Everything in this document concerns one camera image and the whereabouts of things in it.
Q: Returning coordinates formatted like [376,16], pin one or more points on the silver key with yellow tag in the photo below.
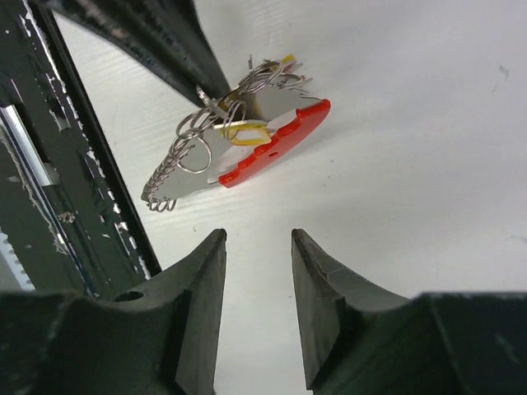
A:
[245,133]

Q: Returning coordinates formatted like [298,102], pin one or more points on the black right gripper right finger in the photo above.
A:
[359,338]

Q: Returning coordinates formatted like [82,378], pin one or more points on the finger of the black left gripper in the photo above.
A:
[192,62]
[131,26]

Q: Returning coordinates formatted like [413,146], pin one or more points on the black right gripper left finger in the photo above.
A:
[160,337]

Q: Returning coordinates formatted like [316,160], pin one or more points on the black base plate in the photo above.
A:
[67,219]

